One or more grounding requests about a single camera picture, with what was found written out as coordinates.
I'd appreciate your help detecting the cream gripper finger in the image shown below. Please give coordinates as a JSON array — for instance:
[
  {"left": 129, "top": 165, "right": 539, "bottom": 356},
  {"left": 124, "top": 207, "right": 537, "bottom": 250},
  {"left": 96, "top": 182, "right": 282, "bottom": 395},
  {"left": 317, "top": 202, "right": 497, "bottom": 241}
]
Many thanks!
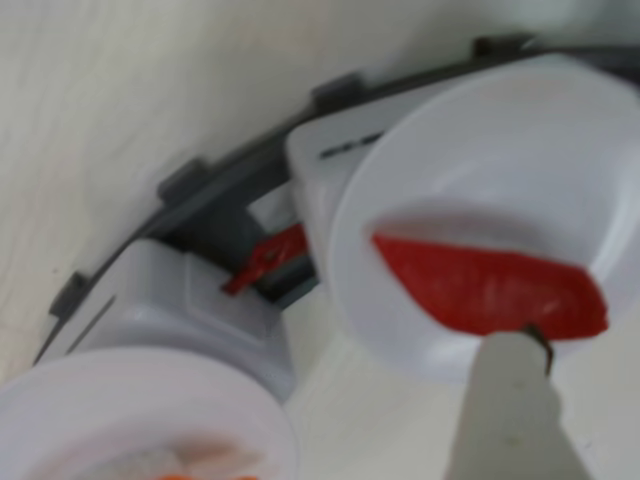
[{"left": 443, "top": 332, "right": 597, "bottom": 480}]

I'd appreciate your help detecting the white plate carrying salmon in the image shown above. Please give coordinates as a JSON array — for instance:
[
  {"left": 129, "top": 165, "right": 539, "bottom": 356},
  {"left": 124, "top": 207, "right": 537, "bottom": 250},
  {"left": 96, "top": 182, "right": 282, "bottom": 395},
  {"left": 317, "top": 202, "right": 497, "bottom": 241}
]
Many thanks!
[{"left": 0, "top": 346, "right": 302, "bottom": 480}]

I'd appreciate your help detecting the white train car under tuna plate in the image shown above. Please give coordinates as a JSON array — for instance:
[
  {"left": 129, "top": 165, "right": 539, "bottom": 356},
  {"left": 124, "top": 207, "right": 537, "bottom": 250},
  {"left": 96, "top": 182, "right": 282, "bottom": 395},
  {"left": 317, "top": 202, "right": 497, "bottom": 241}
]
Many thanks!
[{"left": 284, "top": 110, "right": 399, "bottom": 254}]

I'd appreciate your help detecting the grey circular toy train track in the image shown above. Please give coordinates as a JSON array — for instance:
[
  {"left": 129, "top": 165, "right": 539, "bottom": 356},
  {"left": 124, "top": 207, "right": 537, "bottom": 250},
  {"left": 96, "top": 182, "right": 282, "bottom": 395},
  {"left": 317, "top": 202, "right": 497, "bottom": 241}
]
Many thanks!
[{"left": 33, "top": 31, "right": 640, "bottom": 364}]

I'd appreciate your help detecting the red tuna sushi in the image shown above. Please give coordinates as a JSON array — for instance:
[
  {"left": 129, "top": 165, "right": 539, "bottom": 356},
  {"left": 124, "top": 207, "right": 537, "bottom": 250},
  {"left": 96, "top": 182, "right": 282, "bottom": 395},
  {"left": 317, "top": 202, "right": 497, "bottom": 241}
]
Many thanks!
[{"left": 371, "top": 231, "right": 611, "bottom": 342}]

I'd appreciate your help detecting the white train car under salmon plate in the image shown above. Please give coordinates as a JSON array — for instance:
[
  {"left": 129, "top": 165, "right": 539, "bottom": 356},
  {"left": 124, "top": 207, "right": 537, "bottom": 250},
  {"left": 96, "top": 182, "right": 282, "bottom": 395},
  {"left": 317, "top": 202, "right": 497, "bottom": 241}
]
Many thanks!
[{"left": 35, "top": 237, "right": 304, "bottom": 402}]

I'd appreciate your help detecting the orange salmon sushi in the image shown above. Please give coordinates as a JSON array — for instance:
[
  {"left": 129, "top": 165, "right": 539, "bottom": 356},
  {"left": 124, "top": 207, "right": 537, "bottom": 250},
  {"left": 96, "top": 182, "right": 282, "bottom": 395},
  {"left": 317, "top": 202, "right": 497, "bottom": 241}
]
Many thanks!
[{"left": 128, "top": 438, "right": 265, "bottom": 480}]

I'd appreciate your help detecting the white plate carrying tuna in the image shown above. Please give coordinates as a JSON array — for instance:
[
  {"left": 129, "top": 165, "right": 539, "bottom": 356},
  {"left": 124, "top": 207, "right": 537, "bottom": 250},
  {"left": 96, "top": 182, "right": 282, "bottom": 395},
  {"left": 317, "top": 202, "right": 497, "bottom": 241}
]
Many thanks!
[{"left": 326, "top": 48, "right": 640, "bottom": 387}]

